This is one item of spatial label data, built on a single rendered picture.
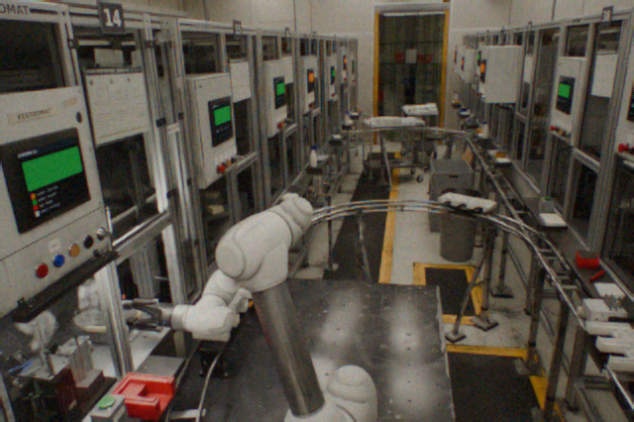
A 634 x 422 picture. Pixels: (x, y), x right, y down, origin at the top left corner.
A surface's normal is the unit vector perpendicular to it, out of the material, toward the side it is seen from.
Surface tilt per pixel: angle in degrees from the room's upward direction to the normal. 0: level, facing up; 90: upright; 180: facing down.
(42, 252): 90
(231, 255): 85
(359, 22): 90
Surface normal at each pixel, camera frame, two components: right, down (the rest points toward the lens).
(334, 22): -0.18, 0.33
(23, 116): 0.98, 0.03
